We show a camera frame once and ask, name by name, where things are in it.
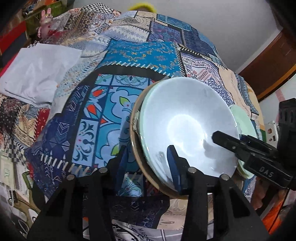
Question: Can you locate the patchwork patterned cloth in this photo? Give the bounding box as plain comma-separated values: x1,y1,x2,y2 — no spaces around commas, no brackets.
1,3,265,235

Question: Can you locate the green gift bag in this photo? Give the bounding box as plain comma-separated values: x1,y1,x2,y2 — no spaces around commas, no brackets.
22,0,75,23

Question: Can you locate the yellow foam tube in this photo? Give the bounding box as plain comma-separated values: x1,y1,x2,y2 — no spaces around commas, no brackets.
128,2,157,13

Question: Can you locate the red box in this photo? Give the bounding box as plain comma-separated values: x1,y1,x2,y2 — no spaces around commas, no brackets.
0,21,27,55

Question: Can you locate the pink bowl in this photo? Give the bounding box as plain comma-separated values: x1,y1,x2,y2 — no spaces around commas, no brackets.
129,81,188,200

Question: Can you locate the white paper sheet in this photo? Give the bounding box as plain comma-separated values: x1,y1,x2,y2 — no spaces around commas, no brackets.
1,43,82,108

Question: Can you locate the person's right hand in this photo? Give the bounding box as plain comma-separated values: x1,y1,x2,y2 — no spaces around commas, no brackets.
251,177,269,210

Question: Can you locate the pink toy rabbit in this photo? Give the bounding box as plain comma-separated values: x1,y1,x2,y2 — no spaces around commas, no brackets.
37,8,53,39

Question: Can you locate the mint green bowl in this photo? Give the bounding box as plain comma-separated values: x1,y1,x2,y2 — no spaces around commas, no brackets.
136,86,157,176

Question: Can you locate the mint green plate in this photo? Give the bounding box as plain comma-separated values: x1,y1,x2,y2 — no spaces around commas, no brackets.
229,104,258,179

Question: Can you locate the brown wooden door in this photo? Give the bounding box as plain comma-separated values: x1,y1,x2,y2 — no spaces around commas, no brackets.
239,29,295,101

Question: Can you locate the white patterned bowl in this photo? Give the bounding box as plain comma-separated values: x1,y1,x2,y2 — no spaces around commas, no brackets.
144,77,239,189

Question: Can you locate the white suitcase with stickers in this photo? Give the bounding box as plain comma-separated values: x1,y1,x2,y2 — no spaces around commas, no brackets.
265,120,279,148

